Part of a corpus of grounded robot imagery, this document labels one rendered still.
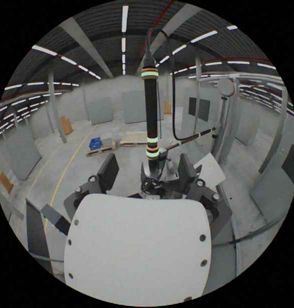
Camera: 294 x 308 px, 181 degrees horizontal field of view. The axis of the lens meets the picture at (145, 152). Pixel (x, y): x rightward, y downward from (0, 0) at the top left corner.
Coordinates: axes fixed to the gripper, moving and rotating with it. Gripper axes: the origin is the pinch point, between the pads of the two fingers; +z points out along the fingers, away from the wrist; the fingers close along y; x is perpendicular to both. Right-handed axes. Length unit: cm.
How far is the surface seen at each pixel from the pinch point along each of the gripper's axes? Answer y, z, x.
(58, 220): -57, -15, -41
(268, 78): 70, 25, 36
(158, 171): 2.4, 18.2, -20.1
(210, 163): 40, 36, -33
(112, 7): -116, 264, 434
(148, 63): 0.0, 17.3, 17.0
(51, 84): -537, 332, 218
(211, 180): 37, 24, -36
